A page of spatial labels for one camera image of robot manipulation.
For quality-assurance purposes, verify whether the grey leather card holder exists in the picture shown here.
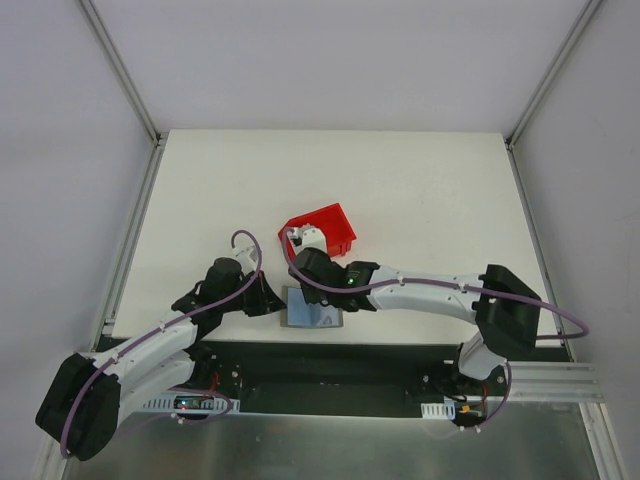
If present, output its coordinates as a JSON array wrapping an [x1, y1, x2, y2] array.
[[280, 286, 337, 329]]

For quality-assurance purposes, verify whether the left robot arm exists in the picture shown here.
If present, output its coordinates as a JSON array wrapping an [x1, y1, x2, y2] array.
[[35, 257, 286, 460]]

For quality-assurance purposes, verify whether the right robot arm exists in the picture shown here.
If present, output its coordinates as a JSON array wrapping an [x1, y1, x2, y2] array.
[[289, 247, 541, 395]]

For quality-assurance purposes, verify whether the red plastic card tray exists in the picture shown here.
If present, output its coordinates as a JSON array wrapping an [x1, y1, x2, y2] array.
[[278, 203, 357, 259]]

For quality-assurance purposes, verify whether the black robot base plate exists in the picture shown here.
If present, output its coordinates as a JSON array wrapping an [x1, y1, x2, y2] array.
[[94, 334, 514, 419]]

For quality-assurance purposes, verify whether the left white cable duct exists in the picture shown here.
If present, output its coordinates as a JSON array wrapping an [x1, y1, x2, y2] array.
[[140, 392, 240, 415]]

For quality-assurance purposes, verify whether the white cable duct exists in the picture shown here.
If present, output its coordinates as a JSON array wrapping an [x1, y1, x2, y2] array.
[[420, 399, 456, 421], [140, 392, 240, 415]]

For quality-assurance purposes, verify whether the right white cable duct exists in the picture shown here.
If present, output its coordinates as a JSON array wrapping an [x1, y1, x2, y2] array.
[[420, 399, 456, 421]]

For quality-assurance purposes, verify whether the left table side rail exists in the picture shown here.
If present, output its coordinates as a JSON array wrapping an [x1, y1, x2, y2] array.
[[89, 135, 167, 350]]

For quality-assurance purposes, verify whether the table side rail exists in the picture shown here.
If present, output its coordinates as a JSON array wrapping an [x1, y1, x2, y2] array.
[[89, 135, 167, 350], [505, 142, 574, 361]]

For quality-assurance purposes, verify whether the right table side rail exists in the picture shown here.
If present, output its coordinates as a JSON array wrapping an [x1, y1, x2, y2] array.
[[505, 142, 574, 361]]

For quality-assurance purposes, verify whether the left aluminium frame post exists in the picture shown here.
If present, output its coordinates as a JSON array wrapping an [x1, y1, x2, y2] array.
[[75, 0, 163, 145]]

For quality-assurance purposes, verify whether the aluminium frame post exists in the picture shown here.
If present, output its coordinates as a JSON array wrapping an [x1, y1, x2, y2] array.
[[75, 0, 163, 145], [505, 0, 606, 151]]

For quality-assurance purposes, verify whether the horizontal aluminium extrusion rail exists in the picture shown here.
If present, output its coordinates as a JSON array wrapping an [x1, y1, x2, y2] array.
[[509, 362, 604, 403]]

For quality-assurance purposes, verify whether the right aluminium frame post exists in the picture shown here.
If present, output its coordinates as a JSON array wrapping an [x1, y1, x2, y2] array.
[[505, 0, 606, 151]]

